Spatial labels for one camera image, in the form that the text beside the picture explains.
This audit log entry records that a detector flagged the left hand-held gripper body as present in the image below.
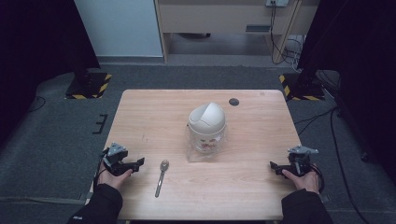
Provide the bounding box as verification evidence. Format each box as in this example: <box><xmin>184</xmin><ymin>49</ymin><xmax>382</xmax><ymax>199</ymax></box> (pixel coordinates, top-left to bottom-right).
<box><xmin>102</xmin><ymin>142</ymin><xmax>140</xmax><ymax>177</ymax></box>

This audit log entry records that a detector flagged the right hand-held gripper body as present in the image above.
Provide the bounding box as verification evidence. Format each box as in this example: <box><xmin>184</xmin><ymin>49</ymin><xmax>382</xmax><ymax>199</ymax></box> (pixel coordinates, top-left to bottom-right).
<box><xmin>277</xmin><ymin>145</ymin><xmax>319</xmax><ymax>178</ymax></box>

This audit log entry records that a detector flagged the metal spoon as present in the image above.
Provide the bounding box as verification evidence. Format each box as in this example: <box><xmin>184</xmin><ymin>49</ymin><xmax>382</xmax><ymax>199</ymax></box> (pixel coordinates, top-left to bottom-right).
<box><xmin>154</xmin><ymin>159</ymin><xmax>170</xmax><ymax>199</ymax></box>

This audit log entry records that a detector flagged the white swing-lid trash can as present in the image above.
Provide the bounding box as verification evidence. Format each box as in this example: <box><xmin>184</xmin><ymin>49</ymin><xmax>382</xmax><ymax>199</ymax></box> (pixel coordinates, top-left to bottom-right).
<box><xmin>188</xmin><ymin>102</ymin><xmax>227</xmax><ymax>154</ymax></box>

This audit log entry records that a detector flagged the person's right hand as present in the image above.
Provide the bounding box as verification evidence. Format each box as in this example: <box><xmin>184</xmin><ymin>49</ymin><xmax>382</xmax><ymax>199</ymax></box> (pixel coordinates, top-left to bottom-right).
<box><xmin>281</xmin><ymin>163</ymin><xmax>320</xmax><ymax>195</ymax></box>

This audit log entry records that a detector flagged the person's left hand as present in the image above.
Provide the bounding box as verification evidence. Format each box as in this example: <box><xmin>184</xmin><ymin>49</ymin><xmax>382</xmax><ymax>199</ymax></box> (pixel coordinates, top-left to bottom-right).
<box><xmin>97</xmin><ymin>161</ymin><xmax>134</xmax><ymax>191</ymax></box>

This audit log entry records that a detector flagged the black stand base striped edge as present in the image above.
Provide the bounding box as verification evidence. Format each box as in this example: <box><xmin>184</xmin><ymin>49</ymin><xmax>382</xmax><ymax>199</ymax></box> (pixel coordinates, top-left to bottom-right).
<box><xmin>278</xmin><ymin>72</ymin><xmax>326</xmax><ymax>102</ymax></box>
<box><xmin>64</xmin><ymin>72</ymin><xmax>113</xmax><ymax>101</ymax></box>

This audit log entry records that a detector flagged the black curtain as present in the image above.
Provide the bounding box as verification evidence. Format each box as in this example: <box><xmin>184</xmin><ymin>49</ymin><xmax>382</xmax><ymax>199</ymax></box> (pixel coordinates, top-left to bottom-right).
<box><xmin>297</xmin><ymin>0</ymin><xmax>396</xmax><ymax>185</ymax></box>
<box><xmin>0</xmin><ymin>0</ymin><xmax>101</xmax><ymax>147</ymax></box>

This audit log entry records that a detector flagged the wooden desk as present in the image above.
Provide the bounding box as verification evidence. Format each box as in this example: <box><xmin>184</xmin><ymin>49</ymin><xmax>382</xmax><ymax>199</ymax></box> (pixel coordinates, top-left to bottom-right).
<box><xmin>154</xmin><ymin>0</ymin><xmax>321</xmax><ymax>63</ymax></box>

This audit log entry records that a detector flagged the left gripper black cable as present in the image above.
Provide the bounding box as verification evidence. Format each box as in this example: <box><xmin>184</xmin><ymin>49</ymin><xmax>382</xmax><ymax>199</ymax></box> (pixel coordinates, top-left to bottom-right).
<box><xmin>92</xmin><ymin>148</ymin><xmax>110</xmax><ymax>191</ymax></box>

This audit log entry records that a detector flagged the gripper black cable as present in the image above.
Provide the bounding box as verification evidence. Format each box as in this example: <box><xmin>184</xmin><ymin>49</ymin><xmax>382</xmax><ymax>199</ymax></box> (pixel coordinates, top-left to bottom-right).
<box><xmin>92</xmin><ymin>148</ymin><xmax>110</xmax><ymax>191</ymax></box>
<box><xmin>308</xmin><ymin>162</ymin><xmax>326</xmax><ymax>195</ymax></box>

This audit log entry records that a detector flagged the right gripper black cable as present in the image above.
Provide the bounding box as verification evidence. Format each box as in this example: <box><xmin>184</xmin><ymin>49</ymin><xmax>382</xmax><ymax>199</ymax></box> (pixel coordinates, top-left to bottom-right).
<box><xmin>308</xmin><ymin>162</ymin><xmax>326</xmax><ymax>195</ymax></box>

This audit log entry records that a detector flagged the black cable on floor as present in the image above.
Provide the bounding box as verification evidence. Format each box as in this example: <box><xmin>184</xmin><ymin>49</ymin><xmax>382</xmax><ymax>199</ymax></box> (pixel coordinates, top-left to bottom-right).
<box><xmin>27</xmin><ymin>95</ymin><xmax>47</xmax><ymax>114</ymax></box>
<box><xmin>293</xmin><ymin>105</ymin><xmax>372</xmax><ymax>224</ymax></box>

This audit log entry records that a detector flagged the black hanging cable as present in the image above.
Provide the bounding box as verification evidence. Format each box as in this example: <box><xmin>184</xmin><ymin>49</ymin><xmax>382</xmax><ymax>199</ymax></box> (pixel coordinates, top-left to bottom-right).
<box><xmin>269</xmin><ymin>1</ymin><xmax>300</xmax><ymax>65</ymax></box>

